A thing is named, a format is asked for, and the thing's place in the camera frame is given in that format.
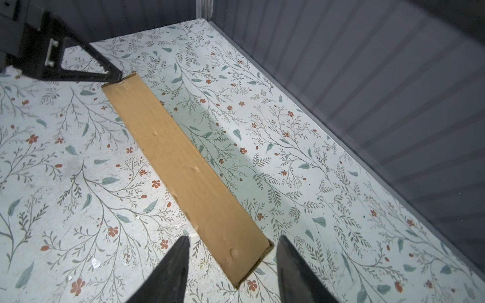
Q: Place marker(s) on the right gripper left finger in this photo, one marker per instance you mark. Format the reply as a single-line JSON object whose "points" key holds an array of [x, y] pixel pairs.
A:
{"points": [[168, 281]]}

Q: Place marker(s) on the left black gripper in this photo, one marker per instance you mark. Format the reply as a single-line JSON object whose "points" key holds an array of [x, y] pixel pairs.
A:
{"points": [[37, 42]]}

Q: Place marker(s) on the brown cardboard box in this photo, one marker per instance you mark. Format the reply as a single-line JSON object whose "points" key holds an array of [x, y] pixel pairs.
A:
{"points": [[224, 226]]}

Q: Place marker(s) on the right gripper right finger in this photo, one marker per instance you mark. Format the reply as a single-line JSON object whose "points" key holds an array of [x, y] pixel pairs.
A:
{"points": [[297, 282]]}

